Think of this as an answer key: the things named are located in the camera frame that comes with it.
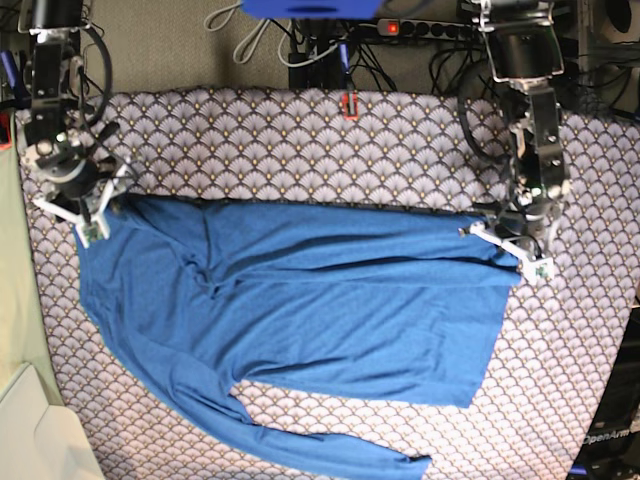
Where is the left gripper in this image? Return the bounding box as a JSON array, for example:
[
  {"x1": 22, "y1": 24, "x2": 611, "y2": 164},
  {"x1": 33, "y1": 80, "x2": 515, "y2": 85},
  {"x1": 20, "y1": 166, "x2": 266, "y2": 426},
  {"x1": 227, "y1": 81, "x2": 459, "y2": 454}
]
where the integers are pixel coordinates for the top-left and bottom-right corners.
[{"x1": 499, "y1": 201, "x2": 552, "y2": 240}]

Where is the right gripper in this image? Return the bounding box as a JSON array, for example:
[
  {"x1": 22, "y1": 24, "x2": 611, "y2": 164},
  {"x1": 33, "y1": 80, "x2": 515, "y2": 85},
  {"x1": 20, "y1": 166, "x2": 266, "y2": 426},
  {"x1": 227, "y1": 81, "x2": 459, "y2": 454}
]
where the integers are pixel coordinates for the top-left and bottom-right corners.
[{"x1": 43, "y1": 159, "x2": 126, "y2": 214}]

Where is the blue T-shirt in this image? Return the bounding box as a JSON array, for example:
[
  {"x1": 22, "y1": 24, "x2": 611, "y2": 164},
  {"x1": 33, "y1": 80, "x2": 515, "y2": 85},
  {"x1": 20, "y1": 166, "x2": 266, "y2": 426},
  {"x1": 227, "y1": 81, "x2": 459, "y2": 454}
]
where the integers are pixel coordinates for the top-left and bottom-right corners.
[{"x1": 78, "y1": 195, "x2": 520, "y2": 479}]

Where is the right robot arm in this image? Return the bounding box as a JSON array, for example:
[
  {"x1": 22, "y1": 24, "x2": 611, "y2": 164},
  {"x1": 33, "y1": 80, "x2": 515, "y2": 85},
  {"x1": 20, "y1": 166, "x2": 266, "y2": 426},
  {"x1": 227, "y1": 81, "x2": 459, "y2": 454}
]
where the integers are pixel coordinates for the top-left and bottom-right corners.
[{"x1": 18, "y1": 1, "x2": 119, "y2": 220}]

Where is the fan-patterned table cloth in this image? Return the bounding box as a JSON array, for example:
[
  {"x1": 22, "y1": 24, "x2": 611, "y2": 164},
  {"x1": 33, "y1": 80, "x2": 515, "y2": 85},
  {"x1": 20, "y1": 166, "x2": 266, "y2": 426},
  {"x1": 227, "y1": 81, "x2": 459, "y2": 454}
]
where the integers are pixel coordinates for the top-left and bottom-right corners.
[{"x1": 27, "y1": 89, "x2": 639, "y2": 479}]

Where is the orange black table clamp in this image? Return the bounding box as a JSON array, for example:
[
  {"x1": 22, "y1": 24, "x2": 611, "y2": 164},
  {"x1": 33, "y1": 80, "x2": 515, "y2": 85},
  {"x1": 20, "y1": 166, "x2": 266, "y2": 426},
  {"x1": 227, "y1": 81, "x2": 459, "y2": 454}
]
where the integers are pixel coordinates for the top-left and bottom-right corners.
[{"x1": 340, "y1": 90, "x2": 359, "y2": 120}]

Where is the black OpenArm box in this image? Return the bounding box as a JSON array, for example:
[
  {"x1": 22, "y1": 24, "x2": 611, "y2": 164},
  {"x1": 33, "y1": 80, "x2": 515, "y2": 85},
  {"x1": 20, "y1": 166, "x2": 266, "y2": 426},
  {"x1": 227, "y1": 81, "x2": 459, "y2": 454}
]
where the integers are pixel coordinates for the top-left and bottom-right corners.
[{"x1": 567, "y1": 305, "x2": 639, "y2": 479}]

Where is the white plastic bin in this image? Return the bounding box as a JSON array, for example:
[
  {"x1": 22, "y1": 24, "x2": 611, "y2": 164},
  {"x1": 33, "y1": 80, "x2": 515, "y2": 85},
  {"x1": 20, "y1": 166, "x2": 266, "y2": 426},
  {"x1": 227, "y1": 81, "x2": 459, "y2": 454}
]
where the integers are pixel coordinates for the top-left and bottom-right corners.
[{"x1": 1, "y1": 363, "x2": 104, "y2": 479}]

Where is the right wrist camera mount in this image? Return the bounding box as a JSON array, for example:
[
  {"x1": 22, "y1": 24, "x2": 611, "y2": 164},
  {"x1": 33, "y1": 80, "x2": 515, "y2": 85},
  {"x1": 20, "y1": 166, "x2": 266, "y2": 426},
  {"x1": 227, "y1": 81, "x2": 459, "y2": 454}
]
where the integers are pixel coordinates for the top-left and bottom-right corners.
[{"x1": 32, "y1": 157, "x2": 137, "y2": 249}]

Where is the blue handled left clamp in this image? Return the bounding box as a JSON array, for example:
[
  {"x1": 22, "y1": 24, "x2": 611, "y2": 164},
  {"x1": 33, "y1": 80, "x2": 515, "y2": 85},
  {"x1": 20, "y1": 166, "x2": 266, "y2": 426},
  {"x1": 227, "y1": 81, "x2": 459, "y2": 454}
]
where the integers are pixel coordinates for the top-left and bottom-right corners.
[{"x1": 1, "y1": 50, "x2": 31, "y2": 111}]

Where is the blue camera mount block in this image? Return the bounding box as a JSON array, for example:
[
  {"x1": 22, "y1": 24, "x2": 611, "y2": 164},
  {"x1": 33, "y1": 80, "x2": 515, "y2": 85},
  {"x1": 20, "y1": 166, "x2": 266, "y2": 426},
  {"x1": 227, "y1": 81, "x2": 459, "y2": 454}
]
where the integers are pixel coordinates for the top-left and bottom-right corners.
[{"x1": 242, "y1": 0, "x2": 382, "y2": 19}]

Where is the white power strip red switch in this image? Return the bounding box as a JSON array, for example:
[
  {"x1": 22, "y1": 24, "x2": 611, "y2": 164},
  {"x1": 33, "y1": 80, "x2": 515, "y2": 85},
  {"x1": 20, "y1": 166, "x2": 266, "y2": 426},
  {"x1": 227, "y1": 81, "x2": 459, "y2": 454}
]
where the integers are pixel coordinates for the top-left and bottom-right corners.
[{"x1": 373, "y1": 18, "x2": 482, "y2": 42}]

